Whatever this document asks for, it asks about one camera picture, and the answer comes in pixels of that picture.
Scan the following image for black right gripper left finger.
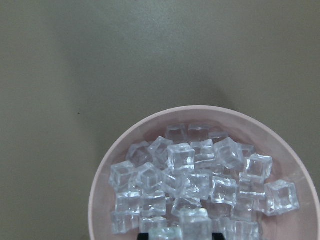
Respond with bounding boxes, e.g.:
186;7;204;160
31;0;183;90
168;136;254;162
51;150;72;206
137;233;149;240

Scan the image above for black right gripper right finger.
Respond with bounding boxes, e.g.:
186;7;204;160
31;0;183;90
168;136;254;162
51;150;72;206
212;232;225;240

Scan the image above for clear ice cube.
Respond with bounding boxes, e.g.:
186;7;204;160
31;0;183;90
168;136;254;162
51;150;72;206
179;208;213;240

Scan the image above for clear ice cubes pile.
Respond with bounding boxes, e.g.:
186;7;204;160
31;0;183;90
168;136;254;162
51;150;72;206
109;124;300;240

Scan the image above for pink bowl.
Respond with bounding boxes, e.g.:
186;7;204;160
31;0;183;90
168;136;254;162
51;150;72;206
88;105;320;240

